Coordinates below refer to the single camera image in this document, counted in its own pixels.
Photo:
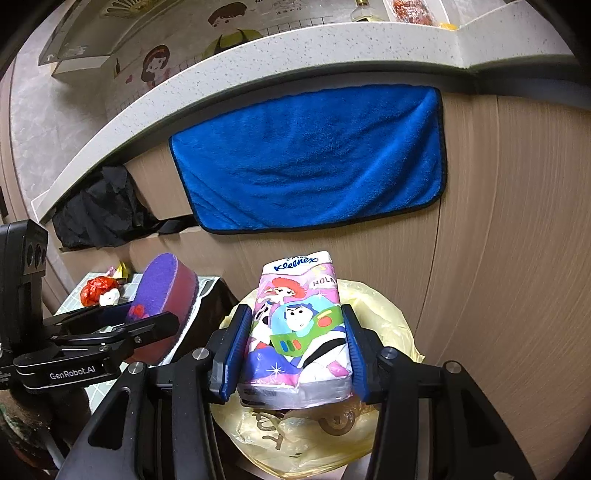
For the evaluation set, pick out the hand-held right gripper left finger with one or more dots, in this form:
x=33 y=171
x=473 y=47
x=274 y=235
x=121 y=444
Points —
x=233 y=350

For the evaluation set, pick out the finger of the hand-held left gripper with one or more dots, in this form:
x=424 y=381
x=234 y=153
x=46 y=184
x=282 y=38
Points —
x=87 y=321
x=147 y=325

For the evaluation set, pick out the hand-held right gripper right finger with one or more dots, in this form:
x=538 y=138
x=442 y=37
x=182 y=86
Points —
x=355 y=355

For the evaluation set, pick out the white wrapper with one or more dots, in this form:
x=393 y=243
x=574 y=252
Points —
x=110 y=299

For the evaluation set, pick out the red wrapper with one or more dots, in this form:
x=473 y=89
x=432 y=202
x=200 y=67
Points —
x=94 y=288

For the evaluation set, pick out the purple sponge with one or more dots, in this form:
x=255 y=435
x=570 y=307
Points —
x=161 y=281

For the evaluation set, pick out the yellow plastic bin bag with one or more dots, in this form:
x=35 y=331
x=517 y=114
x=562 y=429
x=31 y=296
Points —
x=397 y=318

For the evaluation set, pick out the yellow wrapper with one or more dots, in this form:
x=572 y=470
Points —
x=122 y=270

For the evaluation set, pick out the cartoon print tissue pack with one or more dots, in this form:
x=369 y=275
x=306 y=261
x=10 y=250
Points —
x=295 y=332

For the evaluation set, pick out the black fabric bag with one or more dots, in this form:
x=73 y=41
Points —
x=97 y=212

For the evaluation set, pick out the beige wooden counter cabinet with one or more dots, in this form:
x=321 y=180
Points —
x=508 y=240

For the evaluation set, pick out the blue towel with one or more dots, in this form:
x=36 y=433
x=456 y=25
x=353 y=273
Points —
x=314 y=161

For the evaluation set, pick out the white speckled kitchen countertop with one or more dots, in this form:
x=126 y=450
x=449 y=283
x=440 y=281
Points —
x=277 y=50

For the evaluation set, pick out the dark sauce bottle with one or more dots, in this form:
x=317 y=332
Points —
x=364 y=9

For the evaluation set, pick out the red-filled plastic bottle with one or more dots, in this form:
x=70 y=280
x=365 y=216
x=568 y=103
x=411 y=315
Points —
x=411 y=11

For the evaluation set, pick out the cartoon couple wall sticker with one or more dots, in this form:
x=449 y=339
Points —
x=157 y=60

